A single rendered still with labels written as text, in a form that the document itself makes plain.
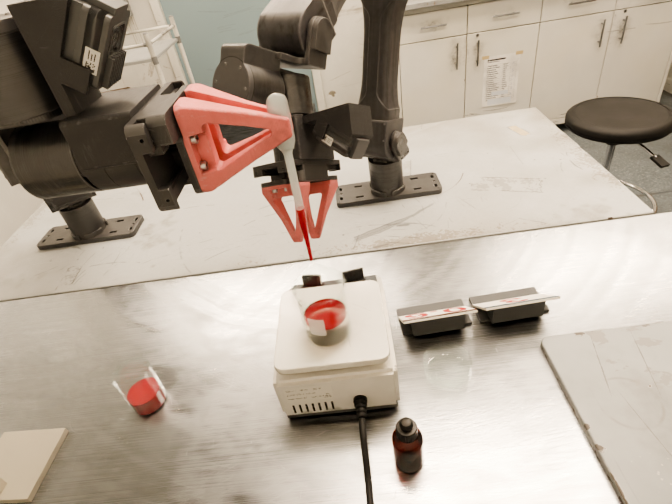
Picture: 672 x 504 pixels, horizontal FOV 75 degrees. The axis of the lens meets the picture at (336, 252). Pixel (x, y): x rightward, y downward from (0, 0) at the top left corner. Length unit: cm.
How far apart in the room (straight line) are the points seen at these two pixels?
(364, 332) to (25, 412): 45
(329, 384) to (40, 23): 37
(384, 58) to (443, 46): 212
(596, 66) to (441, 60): 94
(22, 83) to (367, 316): 36
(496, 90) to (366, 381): 269
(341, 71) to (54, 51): 312
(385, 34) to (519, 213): 36
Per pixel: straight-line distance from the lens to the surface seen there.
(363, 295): 51
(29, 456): 65
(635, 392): 56
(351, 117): 50
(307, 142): 54
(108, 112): 35
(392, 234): 75
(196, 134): 33
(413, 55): 285
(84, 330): 77
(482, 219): 78
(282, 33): 58
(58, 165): 38
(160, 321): 71
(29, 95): 37
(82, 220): 97
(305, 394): 49
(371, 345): 46
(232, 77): 52
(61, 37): 35
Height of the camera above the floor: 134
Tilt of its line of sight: 37 degrees down
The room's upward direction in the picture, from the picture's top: 10 degrees counter-clockwise
